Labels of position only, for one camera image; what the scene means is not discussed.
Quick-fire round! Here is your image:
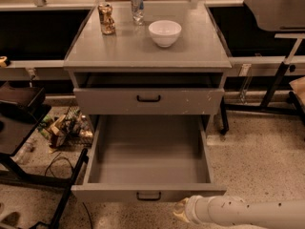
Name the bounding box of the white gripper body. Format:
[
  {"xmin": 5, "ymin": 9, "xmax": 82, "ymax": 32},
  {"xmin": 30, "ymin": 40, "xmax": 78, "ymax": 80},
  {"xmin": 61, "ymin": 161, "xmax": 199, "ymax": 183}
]
[{"xmin": 185, "ymin": 196, "xmax": 202, "ymax": 224}]

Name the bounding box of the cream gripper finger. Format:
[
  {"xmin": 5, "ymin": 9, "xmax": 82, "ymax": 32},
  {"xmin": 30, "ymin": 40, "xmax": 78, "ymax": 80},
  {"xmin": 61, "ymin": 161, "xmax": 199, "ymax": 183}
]
[{"xmin": 173, "ymin": 198, "xmax": 189, "ymax": 222}]

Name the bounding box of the grey drawer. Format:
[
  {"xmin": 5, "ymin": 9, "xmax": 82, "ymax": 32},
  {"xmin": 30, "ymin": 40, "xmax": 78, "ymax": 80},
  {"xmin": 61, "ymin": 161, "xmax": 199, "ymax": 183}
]
[
  {"xmin": 73, "ymin": 73, "xmax": 224, "ymax": 115},
  {"xmin": 72, "ymin": 115, "xmax": 226, "ymax": 202}
]

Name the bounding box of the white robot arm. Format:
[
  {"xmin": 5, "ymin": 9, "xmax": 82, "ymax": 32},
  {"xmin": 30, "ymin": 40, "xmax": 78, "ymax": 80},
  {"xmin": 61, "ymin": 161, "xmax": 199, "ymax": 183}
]
[{"xmin": 173, "ymin": 196, "xmax": 305, "ymax": 229}]

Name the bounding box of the grey top drawer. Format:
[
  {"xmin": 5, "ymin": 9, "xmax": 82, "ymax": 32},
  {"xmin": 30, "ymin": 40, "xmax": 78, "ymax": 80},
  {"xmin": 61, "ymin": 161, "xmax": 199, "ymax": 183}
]
[{"xmin": 73, "ymin": 73, "xmax": 224, "ymax": 115}]

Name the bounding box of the grey drawer cabinet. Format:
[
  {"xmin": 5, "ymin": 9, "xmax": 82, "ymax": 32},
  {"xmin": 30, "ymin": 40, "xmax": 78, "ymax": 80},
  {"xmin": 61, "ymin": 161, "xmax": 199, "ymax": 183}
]
[{"xmin": 63, "ymin": 0, "xmax": 233, "ymax": 135}]

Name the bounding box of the plastic bottle on floor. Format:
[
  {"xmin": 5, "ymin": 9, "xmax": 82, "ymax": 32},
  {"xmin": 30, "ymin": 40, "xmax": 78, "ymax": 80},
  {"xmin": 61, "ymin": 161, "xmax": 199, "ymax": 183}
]
[{"xmin": 13, "ymin": 138, "xmax": 36, "ymax": 164}]

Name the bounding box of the white bowl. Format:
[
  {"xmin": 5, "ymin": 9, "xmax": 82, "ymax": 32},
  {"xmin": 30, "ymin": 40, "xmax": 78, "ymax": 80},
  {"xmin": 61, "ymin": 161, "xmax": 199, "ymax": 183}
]
[{"xmin": 149, "ymin": 20, "xmax": 182, "ymax": 48}]

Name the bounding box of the silver soda can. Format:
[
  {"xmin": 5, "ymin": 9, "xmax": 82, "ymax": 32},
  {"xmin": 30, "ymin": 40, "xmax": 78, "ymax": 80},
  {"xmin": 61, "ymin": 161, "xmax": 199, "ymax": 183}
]
[{"xmin": 131, "ymin": 0, "xmax": 144, "ymax": 25}]

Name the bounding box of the black chair right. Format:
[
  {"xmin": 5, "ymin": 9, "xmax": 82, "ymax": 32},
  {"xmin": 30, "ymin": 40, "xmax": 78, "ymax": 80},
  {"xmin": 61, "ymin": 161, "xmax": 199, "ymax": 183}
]
[{"xmin": 211, "ymin": 0, "xmax": 305, "ymax": 134}]

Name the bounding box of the yellow tape roll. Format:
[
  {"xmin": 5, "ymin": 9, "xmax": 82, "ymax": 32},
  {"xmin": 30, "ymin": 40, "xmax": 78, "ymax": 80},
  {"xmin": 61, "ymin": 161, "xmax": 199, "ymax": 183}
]
[{"xmin": 0, "ymin": 56, "xmax": 10, "ymax": 68}]

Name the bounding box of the black cable on floor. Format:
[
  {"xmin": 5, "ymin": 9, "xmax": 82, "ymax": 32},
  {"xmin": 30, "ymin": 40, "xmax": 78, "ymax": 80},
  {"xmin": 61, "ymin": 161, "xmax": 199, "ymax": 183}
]
[{"xmin": 43, "ymin": 152, "xmax": 94, "ymax": 229}]

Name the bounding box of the wire basket with trash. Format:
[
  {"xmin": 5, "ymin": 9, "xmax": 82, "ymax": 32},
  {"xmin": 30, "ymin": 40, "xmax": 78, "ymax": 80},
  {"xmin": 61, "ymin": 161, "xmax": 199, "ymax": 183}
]
[{"xmin": 38, "ymin": 106, "xmax": 93, "ymax": 150}]

